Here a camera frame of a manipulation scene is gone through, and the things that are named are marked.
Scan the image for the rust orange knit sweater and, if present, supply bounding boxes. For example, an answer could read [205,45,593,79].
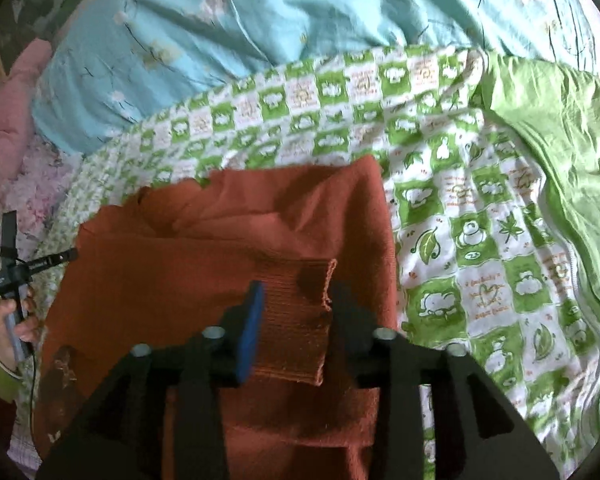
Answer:
[33,155,396,479]

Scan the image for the person's left hand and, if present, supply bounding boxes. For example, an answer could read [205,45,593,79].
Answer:
[0,286,41,369]

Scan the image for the pink floral bed sheet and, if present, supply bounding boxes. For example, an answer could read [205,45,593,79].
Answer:
[0,133,83,259]

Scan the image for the green white checked quilt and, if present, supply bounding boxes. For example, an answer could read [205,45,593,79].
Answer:
[0,43,600,478]

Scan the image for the light blue floral duvet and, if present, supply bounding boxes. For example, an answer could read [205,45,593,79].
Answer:
[32,0,600,154]

